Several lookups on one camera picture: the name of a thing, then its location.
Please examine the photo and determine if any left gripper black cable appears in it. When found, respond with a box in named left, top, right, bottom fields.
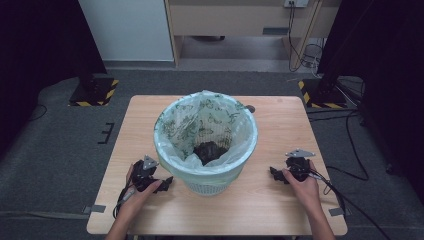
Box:
left=112, top=181, right=138, bottom=220

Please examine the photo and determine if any black floor cable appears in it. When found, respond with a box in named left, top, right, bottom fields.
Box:
left=27, top=103, right=48, bottom=123
left=306, top=107, right=370, bottom=182

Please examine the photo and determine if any coiled cable bundle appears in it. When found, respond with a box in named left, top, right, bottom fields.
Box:
left=300, top=42, right=325, bottom=75

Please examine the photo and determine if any striped black stand base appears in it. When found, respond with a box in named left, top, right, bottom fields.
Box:
left=297, top=78, right=348, bottom=110
left=67, top=76, right=120, bottom=108

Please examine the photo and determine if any black socket cable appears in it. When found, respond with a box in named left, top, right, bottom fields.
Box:
left=287, top=1, right=305, bottom=73

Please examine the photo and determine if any light wooden desk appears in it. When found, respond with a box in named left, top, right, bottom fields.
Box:
left=164, top=0, right=342, bottom=70

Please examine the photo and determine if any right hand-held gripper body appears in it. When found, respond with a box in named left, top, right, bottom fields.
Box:
left=284, top=148, right=316, bottom=183

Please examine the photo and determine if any white cabinet panel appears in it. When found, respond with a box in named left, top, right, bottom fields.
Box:
left=77, top=0, right=175, bottom=63

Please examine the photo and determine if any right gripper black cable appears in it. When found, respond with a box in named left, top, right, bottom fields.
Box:
left=309, top=169, right=392, bottom=240

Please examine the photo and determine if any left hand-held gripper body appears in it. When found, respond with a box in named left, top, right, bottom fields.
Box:
left=131, top=154, right=160, bottom=193

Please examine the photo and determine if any dark crumpled waste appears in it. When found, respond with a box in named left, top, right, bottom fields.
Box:
left=192, top=140, right=230, bottom=167

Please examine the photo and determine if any grey tape strip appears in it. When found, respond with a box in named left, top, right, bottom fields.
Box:
left=328, top=206, right=352, bottom=217
left=82, top=204, right=107, bottom=215

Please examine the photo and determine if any person's left hand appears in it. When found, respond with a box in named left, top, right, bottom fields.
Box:
left=118, top=164, right=164, bottom=218

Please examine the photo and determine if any wall power socket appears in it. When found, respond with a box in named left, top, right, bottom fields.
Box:
left=283, top=0, right=310, bottom=9

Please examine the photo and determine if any dark curtain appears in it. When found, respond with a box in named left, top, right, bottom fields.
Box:
left=0, top=0, right=108, bottom=158
left=316, top=0, right=424, bottom=204

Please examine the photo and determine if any person's right hand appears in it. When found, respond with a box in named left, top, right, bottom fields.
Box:
left=282, top=160, right=323, bottom=215

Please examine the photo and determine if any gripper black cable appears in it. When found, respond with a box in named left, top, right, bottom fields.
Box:
left=112, top=181, right=138, bottom=220
left=309, top=169, right=392, bottom=240

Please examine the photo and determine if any white plastic waste basket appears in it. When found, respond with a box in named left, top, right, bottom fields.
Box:
left=153, top=90, right=260, bottom=197

